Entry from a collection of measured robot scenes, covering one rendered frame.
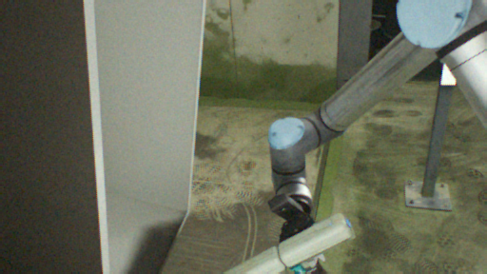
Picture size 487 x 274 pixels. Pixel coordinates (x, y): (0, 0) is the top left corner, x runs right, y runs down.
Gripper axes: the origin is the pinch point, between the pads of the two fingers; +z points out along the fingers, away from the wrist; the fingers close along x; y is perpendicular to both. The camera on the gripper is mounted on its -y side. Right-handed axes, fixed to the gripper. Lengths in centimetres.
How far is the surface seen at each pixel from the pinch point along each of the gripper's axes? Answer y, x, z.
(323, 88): 65, -14, -199
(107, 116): -34, 40, -58
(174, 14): -48, 2, -50
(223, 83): 31, 41, -219
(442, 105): 53, -55, -102
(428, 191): 94, -33, -104
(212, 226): 44, 57, -94
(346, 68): 59, -32, -194
